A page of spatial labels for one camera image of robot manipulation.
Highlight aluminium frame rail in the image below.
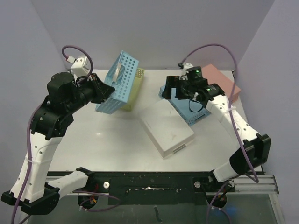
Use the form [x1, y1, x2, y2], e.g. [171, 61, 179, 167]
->
[233, 175, 279, 194]

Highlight purple cable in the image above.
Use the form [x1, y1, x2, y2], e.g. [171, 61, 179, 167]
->
[10, 45, 121, 224]
[177, 43, 259, 222]

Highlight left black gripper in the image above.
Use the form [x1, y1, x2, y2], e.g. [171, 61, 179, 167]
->
[66, 72, 114, 113]

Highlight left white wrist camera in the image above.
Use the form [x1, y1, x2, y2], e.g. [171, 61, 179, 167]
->
[66, 56, 91, 77]

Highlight green plastic basket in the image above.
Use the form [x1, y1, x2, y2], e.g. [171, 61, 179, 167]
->
[121, 68, 145, 112]

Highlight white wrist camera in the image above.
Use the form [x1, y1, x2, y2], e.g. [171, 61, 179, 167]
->
[178, 63, 193, 76]
[66, 56, 91, 77]

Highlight blue plastic basket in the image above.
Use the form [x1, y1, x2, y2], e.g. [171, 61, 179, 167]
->
[169, 88, 210, 126]
[95, 51, 139, 114]

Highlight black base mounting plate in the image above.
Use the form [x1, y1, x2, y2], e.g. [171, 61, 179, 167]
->
[81, 172, 223, 205]

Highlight pink plastic basket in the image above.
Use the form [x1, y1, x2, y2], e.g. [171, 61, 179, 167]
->
[201, 64, 234, 97]

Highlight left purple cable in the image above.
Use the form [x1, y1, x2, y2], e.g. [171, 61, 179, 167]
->
[10, 45, 121, 224]

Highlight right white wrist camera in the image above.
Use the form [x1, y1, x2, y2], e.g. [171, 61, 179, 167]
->
[178, 63, 193, 76]

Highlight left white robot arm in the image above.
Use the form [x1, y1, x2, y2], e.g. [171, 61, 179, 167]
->
[1, 72, 115, 215]

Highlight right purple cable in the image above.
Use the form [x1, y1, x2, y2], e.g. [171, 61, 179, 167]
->
[177, 43, 259, 222]

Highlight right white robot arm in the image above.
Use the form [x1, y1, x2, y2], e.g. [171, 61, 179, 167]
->
[162, 66, 271, 191]

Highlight white plastic basket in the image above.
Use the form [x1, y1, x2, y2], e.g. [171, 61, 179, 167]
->
[139, 99, 194, 159]

